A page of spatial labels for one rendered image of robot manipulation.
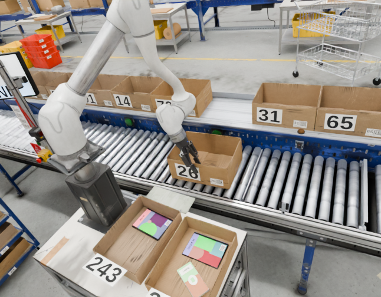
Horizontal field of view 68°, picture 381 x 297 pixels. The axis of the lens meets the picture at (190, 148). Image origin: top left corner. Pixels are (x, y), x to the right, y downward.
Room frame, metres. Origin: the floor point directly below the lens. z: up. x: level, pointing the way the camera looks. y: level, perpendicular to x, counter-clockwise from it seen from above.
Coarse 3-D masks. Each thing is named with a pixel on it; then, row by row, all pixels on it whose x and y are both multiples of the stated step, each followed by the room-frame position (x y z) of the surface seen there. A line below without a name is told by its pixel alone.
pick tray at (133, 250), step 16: (128, 208) 1.06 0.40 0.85; (144, 208) 1.12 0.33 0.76; (160, 208) 1.05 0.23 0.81; (128, 224) 1.02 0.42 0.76; (176, 224) 0.92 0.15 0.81; (112, 240) 0.92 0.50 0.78; (128, 240) 0.92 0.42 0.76; (144, 240) 0.90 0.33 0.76; (160, 240) 0.82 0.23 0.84; (112, 256) 0.84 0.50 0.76; (128, 256) 0.82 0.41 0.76; (144, 256) 0.80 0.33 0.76; (128, 272) 0.69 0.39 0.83; (144, 272) 0.70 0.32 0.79
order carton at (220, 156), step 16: (208, 144) 1.50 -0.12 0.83; (224, 144) 1.44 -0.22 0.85; (240, 144) 1.36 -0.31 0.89; (176, 160) 1.30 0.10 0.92; (192, 160) 1.45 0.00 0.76; (208, 160) 1.43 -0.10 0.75; (224, 160) 1.39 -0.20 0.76; (240, 160) 1.34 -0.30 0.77; (176, 176) 1.31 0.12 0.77; (208, 176) 1.20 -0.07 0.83; (224, 176) 1.15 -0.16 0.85
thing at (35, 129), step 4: (32, 128) 1.74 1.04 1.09; (36, 128) 1.72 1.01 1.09; (40, 128) 1.71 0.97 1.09; (28, 132) 1.72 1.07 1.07; (32, 132) 1.70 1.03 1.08; (36, 132) 1.68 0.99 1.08; (40, 132) 1.68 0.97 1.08; (32, 136) 1.71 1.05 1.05; (36, 136) 1.68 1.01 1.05; (40, 136) 1.67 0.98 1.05; (40, 140) 1.71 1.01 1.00
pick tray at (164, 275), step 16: (192, 224) 0.91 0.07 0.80; (208, 224) 0.86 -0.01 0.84; (176, 240) 0.83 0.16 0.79; (224, 240) 0.80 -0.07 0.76; (160, 256) 0.73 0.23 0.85; (176, 256) 0.77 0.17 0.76; (224, 256) 0.72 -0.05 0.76; (160, 272) 0.70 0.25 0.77; (176, 272) 0.69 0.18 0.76; (208, 272) 0.66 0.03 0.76; (224, 272) 0.63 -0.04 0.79; (160, 288) 0.63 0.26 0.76; (176, 288) 0.62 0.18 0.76
